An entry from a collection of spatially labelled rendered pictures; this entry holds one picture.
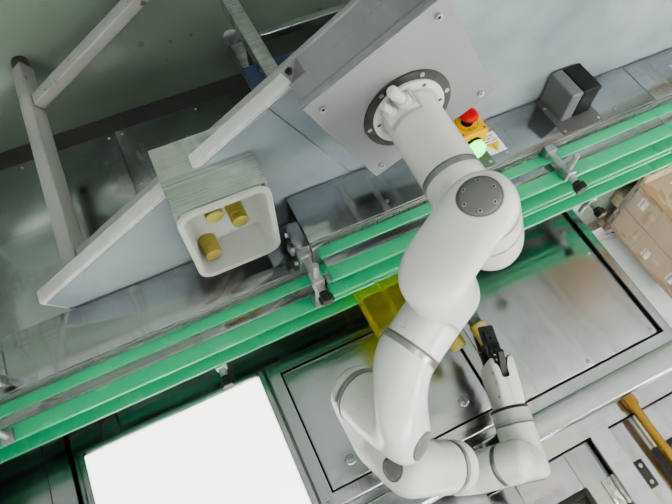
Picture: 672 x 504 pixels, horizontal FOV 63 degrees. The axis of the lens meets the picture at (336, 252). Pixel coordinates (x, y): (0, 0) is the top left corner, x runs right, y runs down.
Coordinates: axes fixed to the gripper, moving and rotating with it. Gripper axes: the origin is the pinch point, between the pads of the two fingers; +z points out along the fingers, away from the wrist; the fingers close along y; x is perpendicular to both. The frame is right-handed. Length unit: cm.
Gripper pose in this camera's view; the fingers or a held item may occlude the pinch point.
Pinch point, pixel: (485, 338)
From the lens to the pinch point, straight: 121.8
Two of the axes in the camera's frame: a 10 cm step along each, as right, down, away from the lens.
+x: -9.8, 1.7, -0.7
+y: -0.2, -4.8, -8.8
